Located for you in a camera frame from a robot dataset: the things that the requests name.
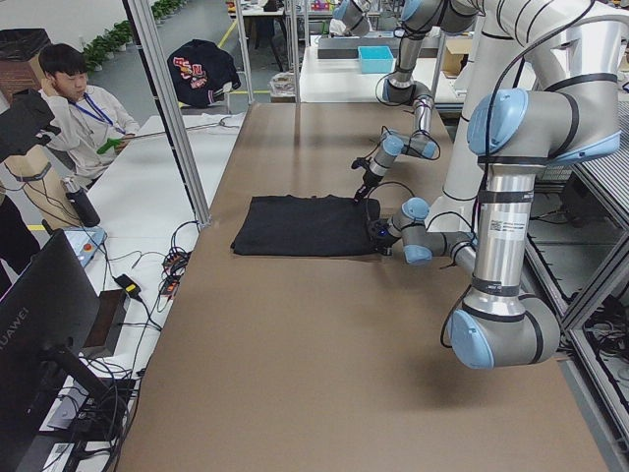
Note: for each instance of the seated man in grey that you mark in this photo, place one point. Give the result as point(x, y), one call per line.
point(94, 125)

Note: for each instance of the blue plastic bin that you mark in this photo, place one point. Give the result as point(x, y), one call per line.
point(375, 59)

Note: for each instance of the teach pendant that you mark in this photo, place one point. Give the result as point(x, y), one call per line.
point(86, 242)

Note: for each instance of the black jacket with patches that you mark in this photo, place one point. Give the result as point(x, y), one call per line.
point(199, 70)

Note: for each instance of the black graphic t-shirt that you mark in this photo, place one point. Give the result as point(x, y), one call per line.
point(306, 227)

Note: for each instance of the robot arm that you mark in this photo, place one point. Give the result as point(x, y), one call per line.
point(501, 221)
point(559, 40)

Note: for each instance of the black water bottle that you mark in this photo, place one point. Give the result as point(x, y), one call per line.
point(79, 200)

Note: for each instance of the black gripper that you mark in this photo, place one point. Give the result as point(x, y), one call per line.
point(367, 183)
point(383, 239)

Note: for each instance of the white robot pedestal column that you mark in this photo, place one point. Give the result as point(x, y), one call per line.
point(493, 50)

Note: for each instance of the black power adapter brick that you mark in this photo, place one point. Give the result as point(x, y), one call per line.
point(126, 283)

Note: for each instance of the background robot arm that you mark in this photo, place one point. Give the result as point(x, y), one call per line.
point(353, 17)

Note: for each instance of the black computer monitor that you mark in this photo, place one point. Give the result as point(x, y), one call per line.
point(46, 317)

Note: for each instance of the black mini PC box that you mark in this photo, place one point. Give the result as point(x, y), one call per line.
point(106, 329)

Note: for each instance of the grey orange usb hub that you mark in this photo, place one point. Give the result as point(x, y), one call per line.
point(175, 260)
point(169, 287)

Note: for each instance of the aluminium frame post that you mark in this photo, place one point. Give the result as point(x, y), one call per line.
point(145, 35)

